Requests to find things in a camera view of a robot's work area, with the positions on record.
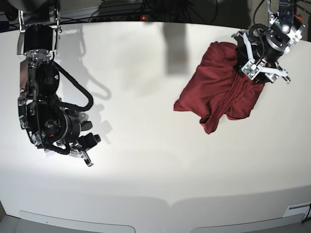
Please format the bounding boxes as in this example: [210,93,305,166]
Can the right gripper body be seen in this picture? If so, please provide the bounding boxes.
[43,110,101,155]

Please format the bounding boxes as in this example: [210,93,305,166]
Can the dark red long-sleeve shirt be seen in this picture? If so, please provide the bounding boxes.
[173,42,264,134]

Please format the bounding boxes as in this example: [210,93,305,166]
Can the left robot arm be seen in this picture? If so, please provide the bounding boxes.
[232,0,307,84]

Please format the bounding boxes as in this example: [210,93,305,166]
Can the power strip with red switch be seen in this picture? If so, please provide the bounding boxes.
[90,14,152,22]

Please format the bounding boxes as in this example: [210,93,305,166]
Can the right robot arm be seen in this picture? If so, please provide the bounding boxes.
[10,0,101,166]

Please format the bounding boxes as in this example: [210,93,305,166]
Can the black cable at table corner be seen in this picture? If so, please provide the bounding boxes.
[301,203,311,224]

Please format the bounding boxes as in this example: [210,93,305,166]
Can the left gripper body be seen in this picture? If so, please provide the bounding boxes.
[235,41,280,84]

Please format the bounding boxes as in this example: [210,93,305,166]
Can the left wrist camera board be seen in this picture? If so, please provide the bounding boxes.
[241,60,260,80]

